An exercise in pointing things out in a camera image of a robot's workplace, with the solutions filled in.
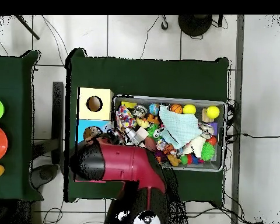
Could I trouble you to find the mint muslin cloth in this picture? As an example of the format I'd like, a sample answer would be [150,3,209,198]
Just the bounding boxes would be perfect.
[159,104,202,150]

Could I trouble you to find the wooden three-hole box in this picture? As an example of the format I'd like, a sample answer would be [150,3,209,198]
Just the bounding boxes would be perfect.
[73,87,114,183]

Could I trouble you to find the silver mesh bin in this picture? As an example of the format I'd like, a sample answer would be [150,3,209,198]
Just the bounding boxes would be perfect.
[110,94,228,173]

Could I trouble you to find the yellow plush duck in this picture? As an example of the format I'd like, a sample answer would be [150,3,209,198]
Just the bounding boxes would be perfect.
[135,117,151,129]

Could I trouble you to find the polka dot crumpled wrapper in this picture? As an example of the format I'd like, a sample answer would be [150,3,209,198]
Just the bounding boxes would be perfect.
[115,104,137,129]

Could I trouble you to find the green spiky toy with eyes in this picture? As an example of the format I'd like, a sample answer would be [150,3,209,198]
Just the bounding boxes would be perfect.
[146,123,165,141]

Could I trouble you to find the globe print ball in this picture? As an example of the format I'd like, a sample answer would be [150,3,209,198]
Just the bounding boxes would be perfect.
[148,103,160,116]

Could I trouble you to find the small basketball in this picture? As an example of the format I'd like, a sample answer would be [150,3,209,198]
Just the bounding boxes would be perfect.
[170,103,183,114]

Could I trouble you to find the dark green tablecloth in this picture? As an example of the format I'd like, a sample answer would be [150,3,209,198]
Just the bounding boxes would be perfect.
[64,47,230,203]

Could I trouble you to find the yellow ball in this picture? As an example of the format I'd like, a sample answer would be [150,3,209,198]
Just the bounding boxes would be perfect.
[183,103,197,116]
[205,105,221,119]

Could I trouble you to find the cream muslin cloth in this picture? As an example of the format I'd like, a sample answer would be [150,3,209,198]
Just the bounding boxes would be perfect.
[183,136,206,158]

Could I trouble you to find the large green spiky ball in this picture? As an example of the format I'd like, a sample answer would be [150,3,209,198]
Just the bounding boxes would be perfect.
[201,141,216,162]

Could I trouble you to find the black floor bar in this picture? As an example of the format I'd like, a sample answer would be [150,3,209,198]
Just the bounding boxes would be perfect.
[51,81,64,164]

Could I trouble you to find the grey rounded floor base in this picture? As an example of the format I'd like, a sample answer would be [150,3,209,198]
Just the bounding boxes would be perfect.
[29,163,60,190]

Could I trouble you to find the black round lamp base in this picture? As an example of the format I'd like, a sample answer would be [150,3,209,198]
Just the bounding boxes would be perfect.
[177,15,213,37]

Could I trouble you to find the dark green cloth side table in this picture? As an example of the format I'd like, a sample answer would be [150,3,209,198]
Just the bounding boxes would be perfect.
[0,50,44,202]

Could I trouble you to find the black rod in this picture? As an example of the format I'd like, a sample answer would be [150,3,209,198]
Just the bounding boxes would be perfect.
[14,15,41,40]

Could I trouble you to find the black power cable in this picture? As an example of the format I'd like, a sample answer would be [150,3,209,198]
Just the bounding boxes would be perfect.
[226,132,280,139]

